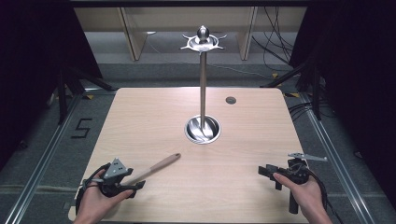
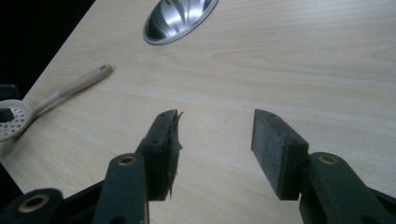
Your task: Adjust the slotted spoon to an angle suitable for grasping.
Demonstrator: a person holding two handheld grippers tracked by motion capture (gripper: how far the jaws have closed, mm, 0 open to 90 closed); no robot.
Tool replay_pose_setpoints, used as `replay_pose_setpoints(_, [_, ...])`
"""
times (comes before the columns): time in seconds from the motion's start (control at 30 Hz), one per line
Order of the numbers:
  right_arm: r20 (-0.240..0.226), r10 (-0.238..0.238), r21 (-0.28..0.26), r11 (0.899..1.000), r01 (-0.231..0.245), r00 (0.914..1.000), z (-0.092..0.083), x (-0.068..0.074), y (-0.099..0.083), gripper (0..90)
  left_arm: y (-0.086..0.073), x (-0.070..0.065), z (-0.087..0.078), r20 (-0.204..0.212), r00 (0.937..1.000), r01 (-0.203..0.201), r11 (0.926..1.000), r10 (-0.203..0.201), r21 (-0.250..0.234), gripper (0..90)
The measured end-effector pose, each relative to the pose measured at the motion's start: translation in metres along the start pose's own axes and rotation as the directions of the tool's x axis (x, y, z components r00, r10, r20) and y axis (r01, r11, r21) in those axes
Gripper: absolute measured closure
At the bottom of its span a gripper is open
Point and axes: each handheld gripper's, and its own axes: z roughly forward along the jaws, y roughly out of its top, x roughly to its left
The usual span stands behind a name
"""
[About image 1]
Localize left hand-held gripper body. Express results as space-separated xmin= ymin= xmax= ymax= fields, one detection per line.
xmin=98 ymin=157 xmax=134 ymax=199

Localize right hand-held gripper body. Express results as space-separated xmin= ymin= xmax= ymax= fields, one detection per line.
xmin=276 ymin=151 xmax=329 ymax=215

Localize steel utensil rack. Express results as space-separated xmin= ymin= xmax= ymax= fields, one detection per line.
xmin=179 ymin=25 xmax=228 ymax=146

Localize person's right hand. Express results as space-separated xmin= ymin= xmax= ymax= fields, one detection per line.
xmin=273 ymin=172 xmax=327 ymax=217

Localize person's left hand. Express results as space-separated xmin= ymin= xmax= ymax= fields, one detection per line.
xmin=76 ymin=168 xmax=135 ymax=224

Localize black tripod stand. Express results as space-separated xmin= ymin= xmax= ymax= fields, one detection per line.
xmin=56 ymin=65 xmax=117 ymax=126
xmin=260 ymin=58 xmax=322 ymax=121

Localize black curtain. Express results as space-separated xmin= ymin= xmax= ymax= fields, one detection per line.
xmin=0 ymin=0 xmax=104 ymax=171
xmin=289 ymin=0 xmax=396 ymax=200

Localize light wooden shelf unit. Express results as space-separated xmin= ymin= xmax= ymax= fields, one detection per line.
xmin=74 ymin=7 xmax=308 ymax=62

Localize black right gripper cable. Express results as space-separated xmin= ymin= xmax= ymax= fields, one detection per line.
xmin=302 ymin=167 xmax=345 ymax=224

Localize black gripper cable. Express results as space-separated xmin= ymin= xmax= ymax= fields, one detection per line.
xmin=302 ymin=167 xmax=345 ymax=224
xmin=75 ymin=161 xmax=112 ymax=216

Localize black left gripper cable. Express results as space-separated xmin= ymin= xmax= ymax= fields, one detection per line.
xmin=75 ymin=161 xmax=112 ymax=216

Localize aluminium floor rail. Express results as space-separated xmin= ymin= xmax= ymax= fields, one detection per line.
xmin=3 ymin=92 xmax=84 ymax=224
xmin=299 ymin=92 xmax=375 ymax=224

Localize black floor cables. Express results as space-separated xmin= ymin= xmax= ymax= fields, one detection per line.
xmin=287 ymin=100 xmax=336 ymax=122

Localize bundle of black hanging cables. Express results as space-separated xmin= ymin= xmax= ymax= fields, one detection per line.
xmin=251 ymin=7 xmax=296 ymax=65

